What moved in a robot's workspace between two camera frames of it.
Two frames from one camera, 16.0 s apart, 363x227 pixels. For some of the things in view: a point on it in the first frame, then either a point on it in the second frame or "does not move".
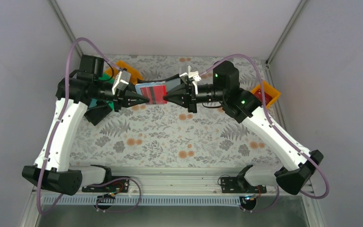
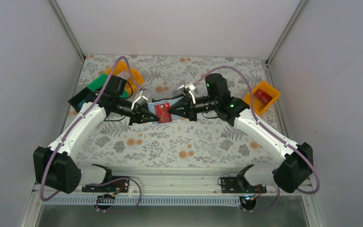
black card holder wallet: [171, 83] → [171, 100]
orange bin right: [269, 90] does not move
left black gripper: [118, 100] → [135, 113]
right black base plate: [231, 185] does not move
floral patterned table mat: [212, 135] does not move
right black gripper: [190, 96] → [191, 106]
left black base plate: [119, 185] does not move
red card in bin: [258, 94] does not move
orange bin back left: [135, 74] does not move
